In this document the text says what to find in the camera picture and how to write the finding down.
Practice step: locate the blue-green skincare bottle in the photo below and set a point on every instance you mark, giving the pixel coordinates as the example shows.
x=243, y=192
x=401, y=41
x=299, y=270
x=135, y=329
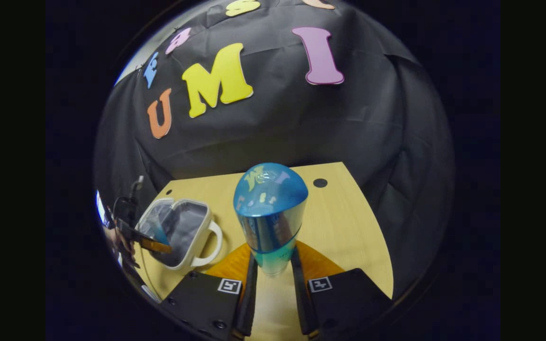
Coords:
x=270, y=222

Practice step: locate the white suitcase with grey lining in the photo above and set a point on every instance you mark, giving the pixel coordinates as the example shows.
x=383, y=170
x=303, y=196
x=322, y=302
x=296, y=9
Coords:
x=187, y=227

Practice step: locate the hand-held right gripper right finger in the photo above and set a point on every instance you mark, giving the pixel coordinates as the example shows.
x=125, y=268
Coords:
x=301, y=303

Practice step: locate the black backdrop cloth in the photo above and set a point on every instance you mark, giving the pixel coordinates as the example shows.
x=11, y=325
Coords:
x=301, y=128

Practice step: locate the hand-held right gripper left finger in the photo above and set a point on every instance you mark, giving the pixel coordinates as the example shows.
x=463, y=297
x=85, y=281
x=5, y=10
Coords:
x=249, y=303

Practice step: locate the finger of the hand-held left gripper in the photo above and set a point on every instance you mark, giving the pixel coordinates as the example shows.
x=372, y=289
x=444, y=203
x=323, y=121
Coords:
x=133, y=233

